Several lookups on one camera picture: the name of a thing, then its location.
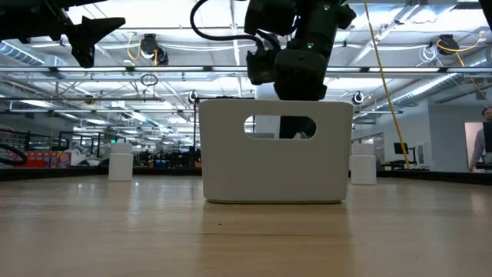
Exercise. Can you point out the black desk monitor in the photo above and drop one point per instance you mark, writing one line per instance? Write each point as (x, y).
(400, 148)

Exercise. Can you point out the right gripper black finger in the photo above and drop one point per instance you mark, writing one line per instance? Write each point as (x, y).
(294, 127)

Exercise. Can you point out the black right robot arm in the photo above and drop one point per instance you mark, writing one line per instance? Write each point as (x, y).
(315, 23)

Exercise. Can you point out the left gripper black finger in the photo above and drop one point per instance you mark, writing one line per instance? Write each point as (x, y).
(86, 32)

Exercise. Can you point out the long ceiling light rail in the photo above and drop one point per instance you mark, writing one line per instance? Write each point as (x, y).
(153, 69)

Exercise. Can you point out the white pill bottle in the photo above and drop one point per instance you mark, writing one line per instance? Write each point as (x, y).
(363, 167)
(120, 165)

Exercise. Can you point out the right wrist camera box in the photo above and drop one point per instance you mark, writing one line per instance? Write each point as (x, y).
(259, 69)

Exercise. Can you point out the red printed box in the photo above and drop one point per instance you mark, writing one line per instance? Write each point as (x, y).
(42, 159)

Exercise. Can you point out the person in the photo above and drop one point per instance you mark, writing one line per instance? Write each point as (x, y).
(479, 146)

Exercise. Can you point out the clear plastic tray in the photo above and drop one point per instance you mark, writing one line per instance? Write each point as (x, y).
(230, 169)

